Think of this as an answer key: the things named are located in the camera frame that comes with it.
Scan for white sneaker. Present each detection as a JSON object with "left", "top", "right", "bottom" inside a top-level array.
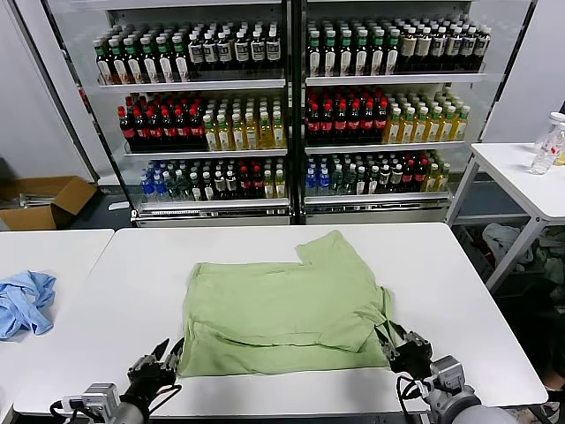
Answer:
[{"left": 540, "top": 397, "right": 565, "bottom": 421}]

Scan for wrapped metal rods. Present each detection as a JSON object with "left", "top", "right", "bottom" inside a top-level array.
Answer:
[{"left": 0, "top": 190, "right": 61, "bottom": 209}]

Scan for clear white cap bottle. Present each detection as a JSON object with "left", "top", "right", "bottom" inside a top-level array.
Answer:
[{"left": 529, "top": 112, "right": 565, "bottom": 176}]

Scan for open cardboard box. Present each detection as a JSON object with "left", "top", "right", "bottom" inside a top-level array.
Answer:
[{"left": 0, "top": 175, "right": 98, "bottom": 231}]

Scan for white label dark bottle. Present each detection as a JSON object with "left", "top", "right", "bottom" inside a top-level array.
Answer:
[
  {"left": 250, "top": 28, "right": 267, "bottom": 67},
  {"left": 265, "top": 26, "right": 283, "bottom": 67},
  {"left": 187, "top": 31, "right": 204, "bottom": 70},
  {"left": 233, "top": 29, "right": 252, "bottom": 67},
  {"left": 202, "top": 30, "right": 220, "bottom": 68},
  {"left": 217, "top": 29, "right": 234, "bottom": 67}
]

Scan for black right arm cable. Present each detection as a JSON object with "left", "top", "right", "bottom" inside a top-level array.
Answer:
[{"left": 395, "top": 373, "right": 432, "bottom": 419}]

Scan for open glass cabinet door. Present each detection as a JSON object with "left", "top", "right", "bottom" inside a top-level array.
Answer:
[
  {"left": 478, "top": 0, "right": 539, "bottom": 143},
  {"left": 8, "top": 0, "right": 132, "bottom": 213}
]

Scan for light green t-shirt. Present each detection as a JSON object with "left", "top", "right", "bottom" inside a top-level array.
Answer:
[{"left": 176, "top": 229, "right": 397, "bottom": 379}]

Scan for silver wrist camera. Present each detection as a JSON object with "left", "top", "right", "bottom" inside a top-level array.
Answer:
[
  {"left": 82, "top": 382, "right": 121, "bottom": 414},
  {"left": 430, "top": 355, "right": 464, "bottom": 392}
]

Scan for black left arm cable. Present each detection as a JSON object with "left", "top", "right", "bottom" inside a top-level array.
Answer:
[{"left": 143, "top": 382, "right": 183, "bottom": 417}]

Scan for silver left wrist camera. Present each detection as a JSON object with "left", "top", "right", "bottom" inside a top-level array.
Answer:
[{"left": 82, "top": 382, "right": 121, "bottom": 414}]

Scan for white side table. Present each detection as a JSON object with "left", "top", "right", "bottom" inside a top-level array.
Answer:
[{"left": 444, "top": 141, "right": 565, "bottom": 292}]

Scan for green cap tea bottle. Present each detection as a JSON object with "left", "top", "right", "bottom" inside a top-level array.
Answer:
[
  {"left": 385, "top": 28, "right": 401, "bottom": 75},
  {"left": 307, "top": 29, "right": 323, "bottom": 77},
  {"left": 170, "top": 34, "right": 190, "bottom": 82},
  {"left": 109, "top": 38, "right": 129, "bottom": 84},
  {"left": 123, "top": 37, "right": 144, "bottom": 84},
  {"left": 94, "top": 40, "right": 114, "bottom": 84},
  {"left": 354, "top": 29, "right": 370, "bottom": 76},
  {"left": 338, "top": 29, "right": 354, "bottom": 77},
  {"left": 139, "top": 36, "right": 159, "bottom": 84},
  {"left": 370, "top": 28, "right": 386, "bottom": 76},
  {"left": 322, "top": 29, "right": 339, "bottom": 77},
  {"left": 155, "top": 35, "right": 175, "bottom": 83}
]

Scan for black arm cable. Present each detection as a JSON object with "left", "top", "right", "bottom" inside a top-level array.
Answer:
[
  {"left": 143, "top": 382, "right": 183, "bottom": 417},
  {"left": 395, "top": 373, "right": 432, "bottom": 419}
]

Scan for crumpled light blue cloth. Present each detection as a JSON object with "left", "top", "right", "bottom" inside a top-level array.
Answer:
[{"left": 0, "top": 269, "right": 57, "bottom": 341}]

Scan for glass front drinks cabinet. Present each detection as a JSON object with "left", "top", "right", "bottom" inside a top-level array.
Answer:
[
  {"left": 299, "top": 0, "right": 486, "bottom": 226},
  {"left": 105, "top": 0, "right": 295, "bottom": 229}
]

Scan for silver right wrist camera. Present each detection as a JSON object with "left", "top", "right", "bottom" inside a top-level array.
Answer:
[{"left": 430, "top": 355, "right": 464, "bottom": 392}]

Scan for white crumpled garment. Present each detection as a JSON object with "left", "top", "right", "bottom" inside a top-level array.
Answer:
[{"left": 481, "top": 223, "right": 535, "bottom": 266}]

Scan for beige label dark bottle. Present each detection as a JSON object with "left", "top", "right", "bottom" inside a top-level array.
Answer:
[
  {"left": 415, "top": 26, "right": 433, "bottom": 72},
  {"left": 461, "top": 26, "right": 477, "bottom": 72},
  {"left": 431, "top": 26, "right": 447, "bottom": 72},
  {"left": 446, "top": 26, "right": 463, "bottom": 72},
  {"left": 475, "top": 26, "right": 492, "bottom": 71},
  {"left": 400, "top": 26, "right": 417, "bottom": 72}
]

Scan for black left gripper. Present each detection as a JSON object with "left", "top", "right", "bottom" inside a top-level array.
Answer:
[{"left": 125, "top": 337, "right": 184, "bottom": 402}]

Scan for pale green crumpled garment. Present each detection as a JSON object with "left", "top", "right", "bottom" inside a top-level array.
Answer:
[{"left": 536, "top": 227, "right": 565, "bottom": 284}]

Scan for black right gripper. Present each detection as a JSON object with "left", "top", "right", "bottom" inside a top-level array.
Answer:
[{"left": 373, "top": 320, "right": 436, "bottom": 380}]

